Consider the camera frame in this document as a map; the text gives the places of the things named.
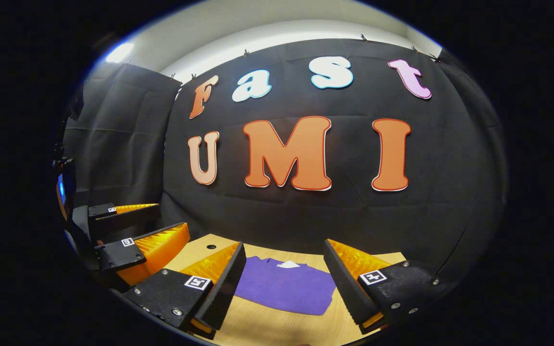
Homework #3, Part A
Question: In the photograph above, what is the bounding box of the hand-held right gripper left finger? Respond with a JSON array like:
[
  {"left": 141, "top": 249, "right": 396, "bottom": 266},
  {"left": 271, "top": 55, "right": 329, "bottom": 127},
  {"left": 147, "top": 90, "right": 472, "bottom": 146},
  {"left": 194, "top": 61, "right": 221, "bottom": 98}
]
[{"left": 122, "top": 241, "right": 247, "bottom": 340}]

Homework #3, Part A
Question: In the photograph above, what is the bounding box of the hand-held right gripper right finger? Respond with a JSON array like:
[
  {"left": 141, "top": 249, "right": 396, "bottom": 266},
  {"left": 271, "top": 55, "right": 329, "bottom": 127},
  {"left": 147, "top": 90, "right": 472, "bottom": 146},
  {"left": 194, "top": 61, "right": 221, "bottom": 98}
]
[{"left": 324, "top": 239, "right": 446, "bottom": 334}]

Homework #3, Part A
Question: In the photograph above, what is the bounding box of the purple shirt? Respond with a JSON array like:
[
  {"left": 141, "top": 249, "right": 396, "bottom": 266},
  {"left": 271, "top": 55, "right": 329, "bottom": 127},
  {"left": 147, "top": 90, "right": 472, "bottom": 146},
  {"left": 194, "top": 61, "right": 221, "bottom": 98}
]
[{"left": 234, "top": 256, "right": 337, "bottom": 316}]

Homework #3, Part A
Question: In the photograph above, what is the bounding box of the black backdrop cloth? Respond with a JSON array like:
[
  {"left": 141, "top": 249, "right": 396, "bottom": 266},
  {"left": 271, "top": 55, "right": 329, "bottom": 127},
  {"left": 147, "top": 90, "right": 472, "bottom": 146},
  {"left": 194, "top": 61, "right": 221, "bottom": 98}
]
[{"left": 61, "top": 38, "right": 508, "bottom": 289}]

